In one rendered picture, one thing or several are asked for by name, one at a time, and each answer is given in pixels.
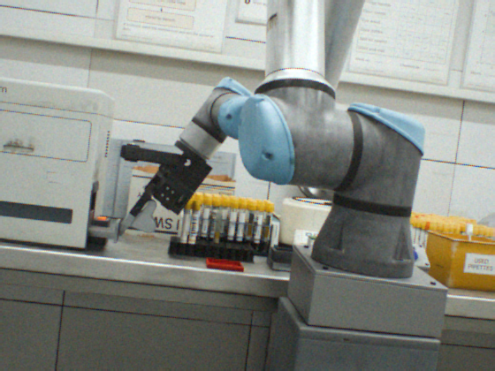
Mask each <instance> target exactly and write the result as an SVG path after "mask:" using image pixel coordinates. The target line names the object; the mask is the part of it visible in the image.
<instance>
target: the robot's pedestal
mask: <svg viewBox="0 0 495 371"><path fill-rule="evenodd" d="M440 344H441V343H440V342H439V341H438V340H437V339H436V338H435V337H420V336H412V335H404V334H397V333H389V332H374V331H367V330H358V329H344V328H336V327H321V326H313V325H308V324H307V323H306V322H305V320H304V318H303V317H302V315H301V314H300V313H299V312H298V309H297V307H295V306H294V304H293V302H292V301H291V300H290V299H289V298H284V297H280V298H279V299H278V312H277V319H276V330H275V337H274V342H273V349H272V355H271V361H270V371H436V366H437V361H438V350H439V349H440Z"/></svg>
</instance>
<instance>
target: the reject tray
mask: <svg viewBox="0 0 495 371"><path fill-rule="evenodd" d="M206 264H207V268H208V269H222V270H229V271H236V272H244V267H243V265H242V264H241V262H240V261H227V260H219V259H212V258H206Z"/></svg>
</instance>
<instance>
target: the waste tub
mask: <svg viewBox="0 0 495 371"><path fill-rule="evenodd" d="M427 232H428V235H427V240H426V256H427V259H428V261H429V263H430V269H429V272H428V274H427V275H430V276H431V277H432V278H433V279H435V280H436V281H438V282H440V283H441V284H442V285H444V287H446V288H457V289H465V290H473V291H481V292H495V239H491V238H485V237H479V236H472V237H471V238H472V240H469V238H468V235H466V234H460V233H452V232H438V231H427Z"/></svg>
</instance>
